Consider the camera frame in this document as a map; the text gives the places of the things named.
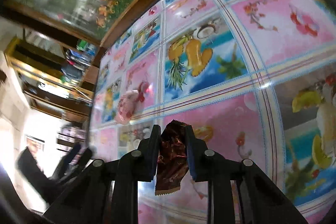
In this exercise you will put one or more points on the framed wall picture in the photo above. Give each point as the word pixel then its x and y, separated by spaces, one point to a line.
pixel 35 145

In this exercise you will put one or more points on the pink white snack packet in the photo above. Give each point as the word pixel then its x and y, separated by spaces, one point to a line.
pixel 126 106

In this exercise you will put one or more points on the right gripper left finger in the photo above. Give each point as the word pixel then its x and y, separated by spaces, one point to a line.
pixel 113 184

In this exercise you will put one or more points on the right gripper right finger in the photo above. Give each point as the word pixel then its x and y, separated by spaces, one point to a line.
pixel 260 200

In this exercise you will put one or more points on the brown foil candy wrapper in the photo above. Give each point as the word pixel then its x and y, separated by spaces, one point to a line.
pixel 172 163

